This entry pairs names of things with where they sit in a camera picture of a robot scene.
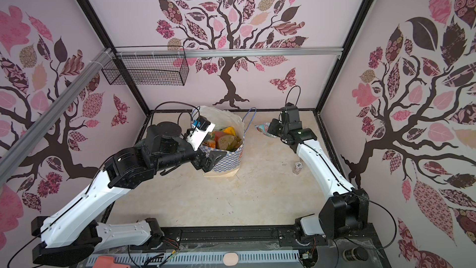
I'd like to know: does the teal snack packet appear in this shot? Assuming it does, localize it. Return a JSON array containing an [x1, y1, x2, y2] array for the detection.
[[255, 122, 276, 138]]

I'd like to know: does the blue checkered paper bag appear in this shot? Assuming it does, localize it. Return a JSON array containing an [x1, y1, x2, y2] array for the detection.
[[193, 106, 257, 177]]

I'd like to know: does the yellow snack packet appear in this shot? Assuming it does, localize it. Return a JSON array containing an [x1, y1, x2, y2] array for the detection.
[[222, 127, 237, 136]]

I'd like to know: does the gold candy bag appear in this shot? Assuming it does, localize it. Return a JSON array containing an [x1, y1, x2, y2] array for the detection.
[[203, 131, 243, 152]]

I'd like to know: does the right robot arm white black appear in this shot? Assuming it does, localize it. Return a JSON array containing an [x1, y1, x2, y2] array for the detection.
[[268, 102, 369, 239]]

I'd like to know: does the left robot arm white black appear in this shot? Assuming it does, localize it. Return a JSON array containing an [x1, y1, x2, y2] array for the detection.
[[32, 116, 225, 268]]

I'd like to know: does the beige round sticker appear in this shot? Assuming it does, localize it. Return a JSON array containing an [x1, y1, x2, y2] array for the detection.
[[223, 253, 239, 267]]

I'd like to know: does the red object at base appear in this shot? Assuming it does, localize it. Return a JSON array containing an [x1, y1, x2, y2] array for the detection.
[[93, 256, 131, 268]]

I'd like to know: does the black round knob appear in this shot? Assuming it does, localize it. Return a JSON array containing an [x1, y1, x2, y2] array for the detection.
[[342, 247, 369, 262]]

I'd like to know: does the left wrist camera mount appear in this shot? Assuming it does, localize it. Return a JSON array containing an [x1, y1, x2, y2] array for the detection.
[[185, 115, 215, 151]]

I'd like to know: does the black wire basket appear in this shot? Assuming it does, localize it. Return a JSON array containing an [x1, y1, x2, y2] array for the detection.
[[102, 45, 189, 86]]

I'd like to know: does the aluminium rail back wall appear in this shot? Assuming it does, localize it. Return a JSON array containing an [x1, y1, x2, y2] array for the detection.
[[116, 47, 343, 58]]

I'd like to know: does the aluminium rail wall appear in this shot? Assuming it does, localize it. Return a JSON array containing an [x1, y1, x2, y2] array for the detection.
[[1, 48, 114, 185], [116, 47, 343, 58]]

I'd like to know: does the white slotted cable duct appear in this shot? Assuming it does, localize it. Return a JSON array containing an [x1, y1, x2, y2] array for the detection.
[[87, 250, 302, 268]]

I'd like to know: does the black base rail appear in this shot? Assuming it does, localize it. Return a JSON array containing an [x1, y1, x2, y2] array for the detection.
[[77, 225, 390, 268]]

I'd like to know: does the aluminium rail left wall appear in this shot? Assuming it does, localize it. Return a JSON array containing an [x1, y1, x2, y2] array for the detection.
[[1, 48, 114, 185]]

